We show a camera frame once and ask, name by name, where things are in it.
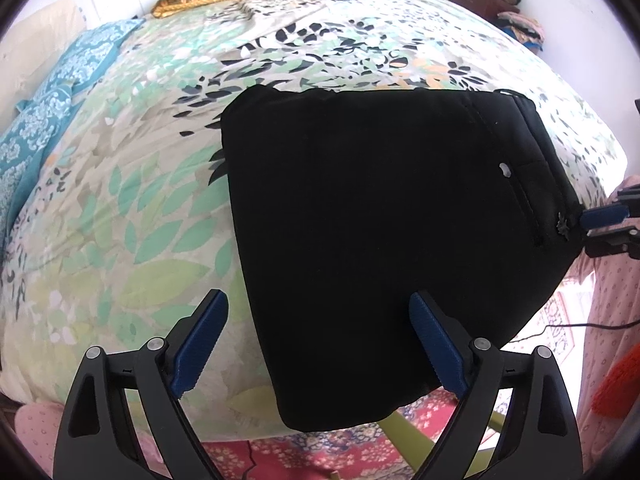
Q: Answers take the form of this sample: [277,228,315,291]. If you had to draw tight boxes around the pile of colourful clothes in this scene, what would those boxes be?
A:
[496,10,546,53]

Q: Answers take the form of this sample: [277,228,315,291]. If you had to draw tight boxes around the brown wooden dresser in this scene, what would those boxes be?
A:
[447,0,521,23]

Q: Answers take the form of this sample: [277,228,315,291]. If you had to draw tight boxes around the black cable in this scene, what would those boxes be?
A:
[505,324,636,346]

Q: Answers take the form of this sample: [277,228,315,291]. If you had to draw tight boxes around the black pants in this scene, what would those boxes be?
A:
[220,84,583,433]

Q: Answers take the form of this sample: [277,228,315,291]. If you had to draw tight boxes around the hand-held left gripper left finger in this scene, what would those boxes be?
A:
[52,288,230,480]

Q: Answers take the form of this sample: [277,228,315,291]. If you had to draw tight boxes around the pink dotted cloth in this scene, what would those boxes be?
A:
[12,400,171,480]

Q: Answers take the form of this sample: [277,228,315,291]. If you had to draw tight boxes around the person's pink pants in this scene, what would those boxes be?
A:
[575,175,640,466]

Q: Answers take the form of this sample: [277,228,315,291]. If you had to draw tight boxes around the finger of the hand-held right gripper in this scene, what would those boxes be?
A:
[584,227,640,261]
[580,187,640,231]

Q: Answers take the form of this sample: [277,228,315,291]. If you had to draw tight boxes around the cream pillow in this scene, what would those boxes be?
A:
[0,0,90,116]

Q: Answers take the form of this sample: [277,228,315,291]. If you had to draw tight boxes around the blue patterned pillow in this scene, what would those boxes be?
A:
[0,19,146,241]

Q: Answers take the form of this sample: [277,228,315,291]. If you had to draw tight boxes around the red patterned carpet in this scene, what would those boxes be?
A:
[200,280,596,480]

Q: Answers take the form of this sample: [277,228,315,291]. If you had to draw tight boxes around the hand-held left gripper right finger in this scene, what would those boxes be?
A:
[408,290,583,480]

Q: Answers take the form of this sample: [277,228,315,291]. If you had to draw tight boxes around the person's red sweater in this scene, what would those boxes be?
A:
[591,347,640,418]

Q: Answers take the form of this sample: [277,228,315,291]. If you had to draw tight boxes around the floral bed sheet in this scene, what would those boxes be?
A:
[0,0,628,443]

